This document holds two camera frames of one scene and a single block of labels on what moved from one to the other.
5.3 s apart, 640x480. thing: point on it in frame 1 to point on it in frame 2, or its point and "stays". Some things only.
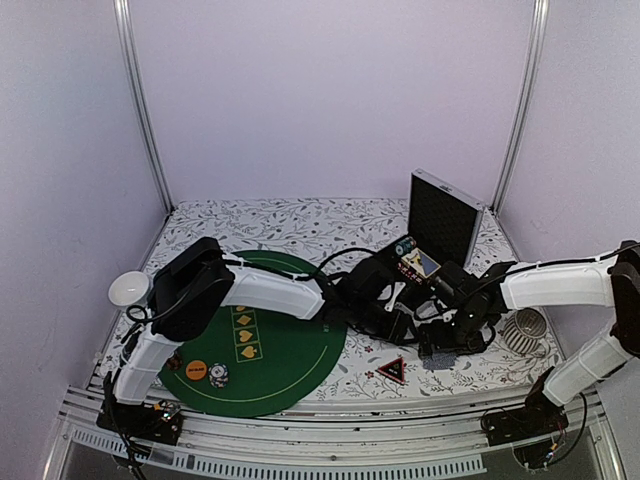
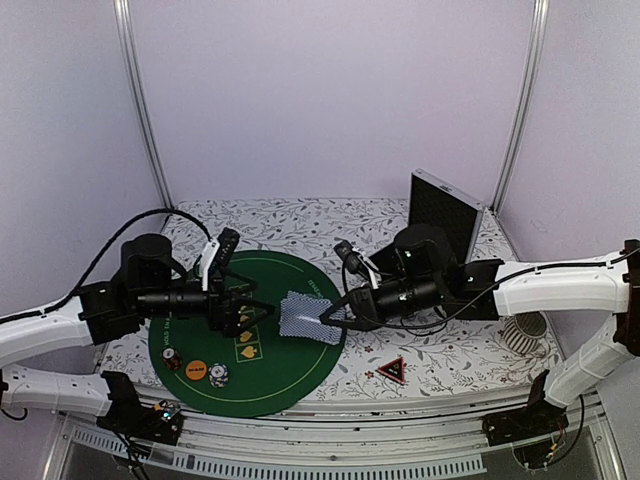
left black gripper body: (395, 332) to (219, 321)
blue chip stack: (218, 375) stays
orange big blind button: (196, 370) stays
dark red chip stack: (174, 363) stays
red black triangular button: (394, 370) stays
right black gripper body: (464, 335) to (367, 305)
